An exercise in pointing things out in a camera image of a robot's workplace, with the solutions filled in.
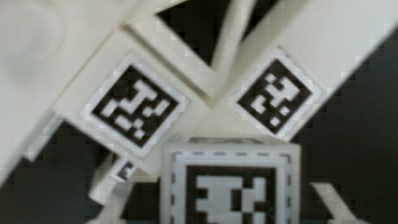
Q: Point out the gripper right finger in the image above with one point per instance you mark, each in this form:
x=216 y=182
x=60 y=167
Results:
x=341 y=214

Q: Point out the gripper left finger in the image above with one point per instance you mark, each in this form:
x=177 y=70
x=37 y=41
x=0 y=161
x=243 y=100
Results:
x=110 y=194

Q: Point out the white tagged nut cube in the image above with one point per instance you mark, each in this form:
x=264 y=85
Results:
x=229 y=182

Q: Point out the white chair back frame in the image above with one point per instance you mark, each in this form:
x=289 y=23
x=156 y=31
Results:
x=53 y=32

